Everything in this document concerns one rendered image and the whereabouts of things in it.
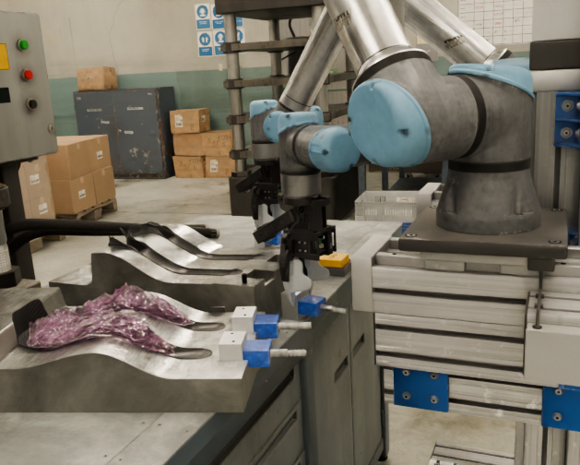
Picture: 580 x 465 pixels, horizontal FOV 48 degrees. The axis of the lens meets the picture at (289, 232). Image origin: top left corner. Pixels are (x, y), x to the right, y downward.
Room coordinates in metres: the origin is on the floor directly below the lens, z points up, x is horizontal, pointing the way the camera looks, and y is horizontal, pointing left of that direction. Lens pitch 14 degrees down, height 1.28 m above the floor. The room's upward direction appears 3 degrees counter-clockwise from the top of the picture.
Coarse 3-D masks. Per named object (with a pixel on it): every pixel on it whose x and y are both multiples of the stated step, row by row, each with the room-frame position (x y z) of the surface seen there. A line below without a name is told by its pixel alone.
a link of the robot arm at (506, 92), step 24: (456, 72) 0.93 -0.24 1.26; (480, 72) 0.90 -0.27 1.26; (504, 72) 0.90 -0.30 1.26; (528, 72) 0.92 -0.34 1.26; (480, 96) 0.88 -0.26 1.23; (504, 96) 0.89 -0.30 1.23; (528, 96) 0.91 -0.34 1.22; (480, 120) 0.87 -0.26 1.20; (504, 120) 0.89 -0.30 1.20; (528, 120) 0.91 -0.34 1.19; (480, 144) 0.89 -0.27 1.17; (504, 144) 0.89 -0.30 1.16; (528, 144) 0.92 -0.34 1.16
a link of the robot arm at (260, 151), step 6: (252, 144) 1.73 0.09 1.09; (258, 144) 1.78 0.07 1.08; (264, 144) 1.78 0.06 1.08; (270, 144) 1.71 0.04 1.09; (276, 144) 1.72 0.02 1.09; (252, 150) 1.74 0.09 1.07; (258, 150) 1.71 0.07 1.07; (264, 150) 1.71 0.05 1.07; (270, 150) 1.71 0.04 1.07; (276, 150) 1.72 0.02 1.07; (258, 156) 1.71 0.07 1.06; (264, 156) 1.71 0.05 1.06; (270, 156) 1.71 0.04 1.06; (276, 156) 1.72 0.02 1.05
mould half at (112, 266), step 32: (160, 224) 1.53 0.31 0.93; (96, 256) 1.30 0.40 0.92; (128, 256) 1.29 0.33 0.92; (192, 256) 1.38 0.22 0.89; (64, 288) 1.34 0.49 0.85; (96, 288) 1.30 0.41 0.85; (160, 288) 1.24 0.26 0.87; (192, 288) 1.21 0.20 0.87; (224, 288) 1.18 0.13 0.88; (256, 288) 1.16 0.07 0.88
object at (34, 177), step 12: (24, 168) 4.89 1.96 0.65; (36, 168) 5.03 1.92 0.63; (48, 168) 5.19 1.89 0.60; (24, 180) 4.88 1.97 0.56; (36, 180) 5.01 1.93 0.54; (48, 180) 5.15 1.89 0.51; (24, 192) 4.86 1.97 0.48; (36, 192) 5.00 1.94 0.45; (48, 192) 5.14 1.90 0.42; (24, 204) 4.83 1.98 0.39; (36, 204) 4.96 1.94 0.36; (48, 204) 5.11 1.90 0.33; (36, 216) 4.95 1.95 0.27; (48, 216) 5.09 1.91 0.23; (36, 240) 4.91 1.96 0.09; (48, 240) 5.23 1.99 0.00; (60, 240) 5.20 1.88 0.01
